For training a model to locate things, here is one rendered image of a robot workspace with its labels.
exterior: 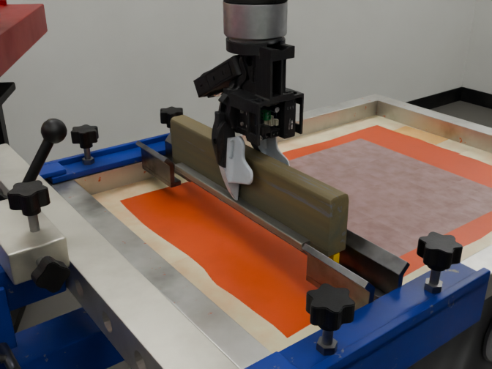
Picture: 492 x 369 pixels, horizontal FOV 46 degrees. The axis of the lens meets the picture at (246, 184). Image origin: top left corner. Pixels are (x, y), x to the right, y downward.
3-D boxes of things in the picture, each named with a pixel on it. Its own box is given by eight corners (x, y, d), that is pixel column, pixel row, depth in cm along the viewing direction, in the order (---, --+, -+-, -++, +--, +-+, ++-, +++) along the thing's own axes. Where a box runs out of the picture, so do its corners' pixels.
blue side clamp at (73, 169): (200, 159, 111) (198, 125, 108) (214, 168, 107) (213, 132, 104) (46, 201, 95) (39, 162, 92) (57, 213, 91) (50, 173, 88)
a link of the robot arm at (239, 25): (210, 0, 67) (264, -6, 72) (211, 39, 69) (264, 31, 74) (249, 7, 62) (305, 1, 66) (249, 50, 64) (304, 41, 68)
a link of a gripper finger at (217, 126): (214, 168, 73) (222, 100, 70) (208, 165, 74) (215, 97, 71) (244, 165, 76) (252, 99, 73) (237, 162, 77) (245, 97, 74)
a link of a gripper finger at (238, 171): (239, 215, 72) (248, 145, 69) (213, 198, 76) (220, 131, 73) (258, 211, 74) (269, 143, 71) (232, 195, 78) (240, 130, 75)
